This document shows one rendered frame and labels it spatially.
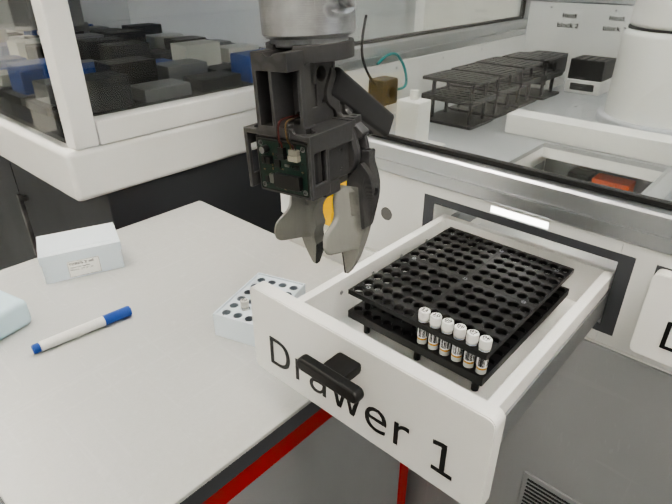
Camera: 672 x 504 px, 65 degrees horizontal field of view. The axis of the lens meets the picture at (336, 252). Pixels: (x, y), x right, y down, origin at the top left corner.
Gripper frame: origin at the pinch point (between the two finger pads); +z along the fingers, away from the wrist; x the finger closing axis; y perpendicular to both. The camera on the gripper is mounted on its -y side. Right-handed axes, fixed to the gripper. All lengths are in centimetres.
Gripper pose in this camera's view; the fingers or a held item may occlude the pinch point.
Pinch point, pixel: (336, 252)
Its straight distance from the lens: 53.1
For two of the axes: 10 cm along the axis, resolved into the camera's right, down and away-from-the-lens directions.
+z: 0.4, 8.9, 4.6
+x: 8.1, 2.4, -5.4
